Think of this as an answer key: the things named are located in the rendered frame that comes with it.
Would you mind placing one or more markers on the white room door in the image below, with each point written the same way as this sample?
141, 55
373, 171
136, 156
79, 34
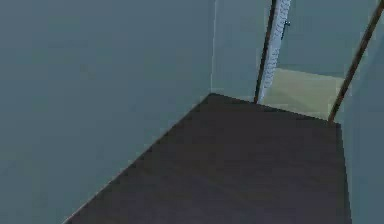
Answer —
275, 50

